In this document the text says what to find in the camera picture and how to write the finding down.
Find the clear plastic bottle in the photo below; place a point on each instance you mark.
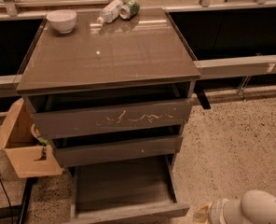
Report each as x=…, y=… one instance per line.
x=110, y=12

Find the grey metal railing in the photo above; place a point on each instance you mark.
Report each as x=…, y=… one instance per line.
x=209, y=69

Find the grey bottom drawer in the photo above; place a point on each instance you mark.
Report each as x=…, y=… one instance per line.
x=125, y=192

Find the grey middle drawer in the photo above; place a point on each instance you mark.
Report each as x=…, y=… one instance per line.
x=118, y=146

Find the white ceramic bowl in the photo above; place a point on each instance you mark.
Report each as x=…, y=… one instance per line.
x=63, y=21

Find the scratched grey top drawer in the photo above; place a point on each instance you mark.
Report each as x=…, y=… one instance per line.
x=73, y=114

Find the green drink can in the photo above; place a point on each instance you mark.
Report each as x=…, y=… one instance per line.
x=129, y=10

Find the open cardboard box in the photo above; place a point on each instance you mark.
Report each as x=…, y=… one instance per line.
x=27, y=157

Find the grey drawer cabinet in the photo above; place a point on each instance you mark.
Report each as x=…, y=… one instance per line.
x=143, y=51

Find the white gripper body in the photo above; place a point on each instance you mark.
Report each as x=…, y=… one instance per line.
x=214, y=214

